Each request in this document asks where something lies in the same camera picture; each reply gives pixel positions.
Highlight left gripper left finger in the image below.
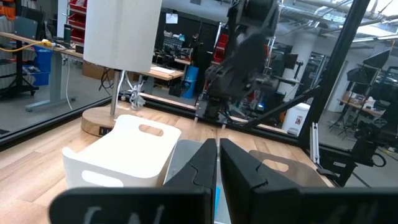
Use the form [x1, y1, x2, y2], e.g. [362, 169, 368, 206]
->
[49, 138, 218, 224]

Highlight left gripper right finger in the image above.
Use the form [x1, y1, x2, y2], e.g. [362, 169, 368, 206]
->
[220, 138, 398, 224]

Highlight dark translucent plastic bin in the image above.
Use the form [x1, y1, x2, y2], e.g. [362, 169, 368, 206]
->
[248, 149, 329, 189]

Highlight grey plastic bin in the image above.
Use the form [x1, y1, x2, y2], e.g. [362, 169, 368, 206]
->
[164, 139, 249, 224]

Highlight white plastic bin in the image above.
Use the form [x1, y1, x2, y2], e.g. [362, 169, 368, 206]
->
[61, 114, 183, 190]

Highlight silver aluminium bar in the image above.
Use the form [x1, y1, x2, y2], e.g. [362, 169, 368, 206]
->
[309, 121, 320, 165]

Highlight white trash can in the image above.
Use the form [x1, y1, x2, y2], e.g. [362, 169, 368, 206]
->
[281, 102, 312, 137]

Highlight blue barrel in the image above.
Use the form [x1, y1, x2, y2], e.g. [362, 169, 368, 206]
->
[182, 64, 200, 100]

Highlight cluttered wooden desk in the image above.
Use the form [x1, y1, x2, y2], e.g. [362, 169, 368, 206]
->
[338, 90, 389, 119]

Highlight wooden workbench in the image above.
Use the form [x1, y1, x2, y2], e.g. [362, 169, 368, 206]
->
[138, 63, 185, 94]

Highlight cardboard box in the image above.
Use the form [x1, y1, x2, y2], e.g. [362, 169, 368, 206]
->
[81, 60, 108, 81]

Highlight red bin rack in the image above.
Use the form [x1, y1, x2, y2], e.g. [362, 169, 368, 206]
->
[212, 32, 230, 63]

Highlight wooden desk with grey legs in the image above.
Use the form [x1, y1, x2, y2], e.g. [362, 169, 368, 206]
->
[0, 30, 83, 113]

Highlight black studio softbox lights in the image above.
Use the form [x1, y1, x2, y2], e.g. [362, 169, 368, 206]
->
[346, 49, 391, 85]

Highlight white shade table lamp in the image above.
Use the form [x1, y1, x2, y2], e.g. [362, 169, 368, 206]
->
[81, 0, 163, 138]

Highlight white paper sheet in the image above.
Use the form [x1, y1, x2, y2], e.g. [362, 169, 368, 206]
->
[165, 12, 179, 25]

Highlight blue storage bins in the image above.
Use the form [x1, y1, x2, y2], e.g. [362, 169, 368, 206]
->
[30, 45, 53, 87]

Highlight black shelf cart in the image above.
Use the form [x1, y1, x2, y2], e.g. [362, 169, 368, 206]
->
[0, 0, 40, 97]

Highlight dark green bottle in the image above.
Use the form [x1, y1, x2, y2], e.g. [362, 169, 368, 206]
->
[63, 24, 73, 44]

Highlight red bin shelf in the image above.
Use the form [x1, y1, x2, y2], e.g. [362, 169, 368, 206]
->
[67, 0, 88, 46]

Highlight black mounting bracket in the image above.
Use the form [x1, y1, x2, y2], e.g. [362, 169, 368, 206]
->
[316, 118, 388, 188]

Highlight white lamp cable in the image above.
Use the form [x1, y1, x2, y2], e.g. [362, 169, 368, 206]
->
[118, 70, 146, 110]

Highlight black aluminium table frame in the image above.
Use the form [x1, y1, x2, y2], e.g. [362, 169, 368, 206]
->
[0, 0, 371, 156]

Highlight yellow cable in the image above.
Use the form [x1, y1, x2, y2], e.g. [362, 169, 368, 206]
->
[0, 39, 55, 53]

